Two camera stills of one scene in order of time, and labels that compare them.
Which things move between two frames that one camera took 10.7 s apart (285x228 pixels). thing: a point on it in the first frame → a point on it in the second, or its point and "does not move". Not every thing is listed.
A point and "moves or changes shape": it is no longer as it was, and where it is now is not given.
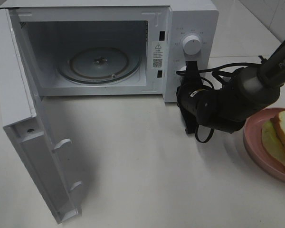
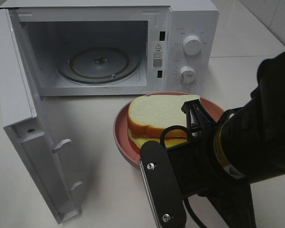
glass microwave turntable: [99, 65] does not move
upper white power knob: [192, 44] does not move
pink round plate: [252, 134] moves or changes shape
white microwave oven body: [113, 50] does not move
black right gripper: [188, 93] → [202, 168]
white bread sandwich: [278, 136] moves or changes shape
